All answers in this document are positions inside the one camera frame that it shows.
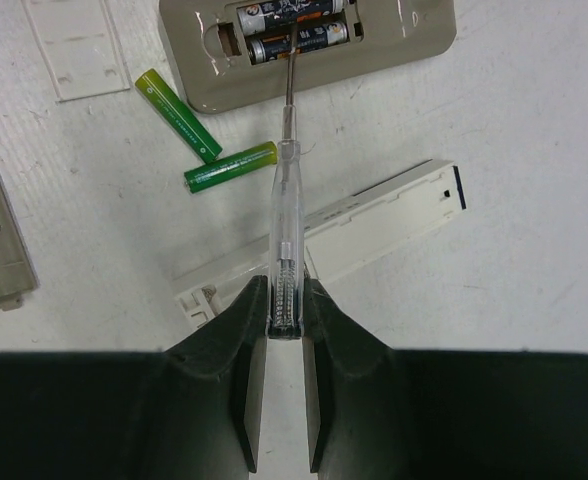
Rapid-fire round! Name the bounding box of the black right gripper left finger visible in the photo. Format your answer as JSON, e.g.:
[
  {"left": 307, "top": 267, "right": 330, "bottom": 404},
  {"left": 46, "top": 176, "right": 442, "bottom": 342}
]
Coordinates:
[{"left": 0, "top": 276, "right": 267, "bottom": 479}]

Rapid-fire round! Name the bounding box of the white remote control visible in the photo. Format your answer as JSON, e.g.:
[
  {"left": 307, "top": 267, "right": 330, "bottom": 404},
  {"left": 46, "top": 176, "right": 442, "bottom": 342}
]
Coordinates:
[{"left": 172, "top": 160, "right": 466, "bottom": 329}]

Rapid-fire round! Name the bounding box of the black AAA battery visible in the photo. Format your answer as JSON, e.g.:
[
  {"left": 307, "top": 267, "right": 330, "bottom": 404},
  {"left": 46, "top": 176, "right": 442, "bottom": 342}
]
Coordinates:
[
  {"left": 248, "top": 21, "right": 349, "bottom": 65},
  {"left": 236, "top": 0, "right": 345, "bottom": 36}
]

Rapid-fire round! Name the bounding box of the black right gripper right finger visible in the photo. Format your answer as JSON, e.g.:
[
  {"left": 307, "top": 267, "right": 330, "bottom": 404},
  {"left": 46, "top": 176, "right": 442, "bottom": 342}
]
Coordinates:
[{"left": 303, "top": 280, "right": 588, "bottom": 479}]

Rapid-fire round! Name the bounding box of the green AAA battery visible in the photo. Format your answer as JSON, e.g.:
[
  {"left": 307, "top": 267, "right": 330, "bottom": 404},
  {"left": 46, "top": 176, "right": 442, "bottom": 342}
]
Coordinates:
[
  {"left": 184, "top": 141, "right": 278, "bottom": 194},
  {"left": 135, "top": 69, "right": 223, "bottom": 164}
]

